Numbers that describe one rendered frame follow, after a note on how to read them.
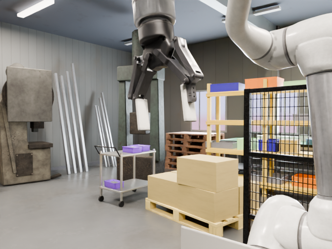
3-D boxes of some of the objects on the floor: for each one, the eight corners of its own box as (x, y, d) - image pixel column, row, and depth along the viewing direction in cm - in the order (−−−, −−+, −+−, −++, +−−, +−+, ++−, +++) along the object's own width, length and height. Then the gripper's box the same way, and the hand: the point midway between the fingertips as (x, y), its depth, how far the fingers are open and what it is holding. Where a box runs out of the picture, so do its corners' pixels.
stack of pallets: (225, 169, 761) (226, 133, 759) (207, 174, 689) (207, 134, 687) (184, 164, 846) (184, 131, 844) (164, 168, 774) (164, 132, 772)
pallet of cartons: (132, 213, 410) (132, 153, 408) (181, 195, 501) (181, 146, 499) (230, 243, 313) (230, 164, 311) (269, 215, 404) (269, 154, 402)
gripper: (214, 5, 55) (227, 117, 53) (133, 48, 72) (141, 133, 70) (187, -7, 49) (201, 116, 47) (107, 42, 67) (115, 133, 65)
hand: (164, 120), depth 59 cm, fingers open, 13 cm apart
